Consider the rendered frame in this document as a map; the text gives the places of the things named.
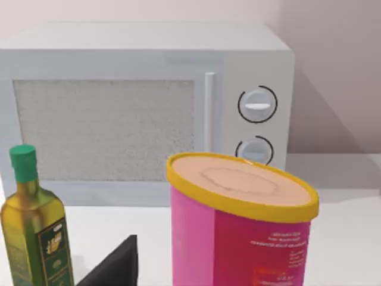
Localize large pale microwave knob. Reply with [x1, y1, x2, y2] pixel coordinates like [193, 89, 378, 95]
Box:
[237, 85, 279, 123]

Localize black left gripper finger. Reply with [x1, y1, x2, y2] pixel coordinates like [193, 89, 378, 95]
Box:
[76, 234, 139, 286]

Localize small pale microwave knob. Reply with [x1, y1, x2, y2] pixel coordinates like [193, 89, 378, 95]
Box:
[235, 135, 274, 165]

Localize white microwave door handle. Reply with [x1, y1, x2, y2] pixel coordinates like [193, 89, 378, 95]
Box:
[204, 71, 216, 151]

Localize green oil bottle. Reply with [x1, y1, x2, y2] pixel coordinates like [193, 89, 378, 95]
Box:
[1, 144, 74, 286]

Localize pink can with yellow rim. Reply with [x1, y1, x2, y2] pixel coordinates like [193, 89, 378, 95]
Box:
[166, 152, 320, 286]

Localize pale microwave oven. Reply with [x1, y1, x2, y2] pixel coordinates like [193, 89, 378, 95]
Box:
[0, 23, 296, 207]

